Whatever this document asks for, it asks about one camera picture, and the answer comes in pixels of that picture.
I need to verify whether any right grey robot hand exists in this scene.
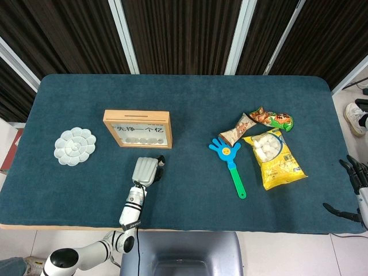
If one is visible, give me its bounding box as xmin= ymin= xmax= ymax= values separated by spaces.
xmin=322 ymin=154 xmax=368 ymax=230

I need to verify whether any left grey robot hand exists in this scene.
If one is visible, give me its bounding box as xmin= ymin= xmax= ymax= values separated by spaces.
xmin=131 ymin=155 xmax=167 ymax=187

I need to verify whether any blue hand clapper toy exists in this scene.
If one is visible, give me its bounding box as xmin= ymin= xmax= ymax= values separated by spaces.
xmin=208 ymin=137 xmax=247 ymax=200

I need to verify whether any white flower paint palette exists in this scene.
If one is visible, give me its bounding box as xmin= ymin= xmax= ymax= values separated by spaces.
xmin=53 ymin=127 xmax=97 ymax=167

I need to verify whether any white sneaker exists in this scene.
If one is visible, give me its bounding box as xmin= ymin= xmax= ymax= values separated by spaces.
xmin=344 ymin=102 xmax=368 ymax=137
xmin=24 ymin=256 xmax=49 ymax=275

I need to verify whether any teal table cloth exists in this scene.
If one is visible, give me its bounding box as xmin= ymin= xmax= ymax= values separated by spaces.
xmin=0 ymin=74 xmax=365 ymax=235

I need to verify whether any yellow marshmallow bag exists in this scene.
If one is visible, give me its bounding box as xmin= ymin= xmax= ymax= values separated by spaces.
xmin=242 ymin=128 xmax=309 ymax=191

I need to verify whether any brown snack packet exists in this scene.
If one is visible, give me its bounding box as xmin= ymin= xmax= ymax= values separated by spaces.
xmin=218 ymin=112 xmax=257 ymax=144

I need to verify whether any wooden table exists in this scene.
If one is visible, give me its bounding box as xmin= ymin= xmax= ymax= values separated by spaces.
xmin=0 ymin=223 xmax=123 ymax=231

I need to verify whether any orange green snack packet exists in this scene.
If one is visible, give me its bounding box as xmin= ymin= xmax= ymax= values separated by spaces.
xmin=248 ymin=106 xmax=296 ymax=133

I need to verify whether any red storage box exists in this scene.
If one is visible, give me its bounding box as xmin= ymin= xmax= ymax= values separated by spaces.
xmin=0 ymin=128 xmax=25 ymax=173

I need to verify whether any wooden coin box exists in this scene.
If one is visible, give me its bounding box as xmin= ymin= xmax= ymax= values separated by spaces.
xmin=102 ymin=109 xmax=173 ymax=150

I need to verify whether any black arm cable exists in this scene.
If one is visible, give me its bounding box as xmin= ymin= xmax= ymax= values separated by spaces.
xmin=136 ymin=225 xmax=143 ymax=276

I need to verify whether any white partition post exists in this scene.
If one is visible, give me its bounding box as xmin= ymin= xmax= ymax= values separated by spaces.
xmin=263 ymin=0 xmax=306 ymax=76
xmin=224 ymin=0 xmax=258 ymax=76
xmin=108 ymin=0 xmax=141 ymax=75
xmin=330 ymin=54 xmax=368 ymax=95
xmin=0 ymin=36 xmax=41 ymax=93

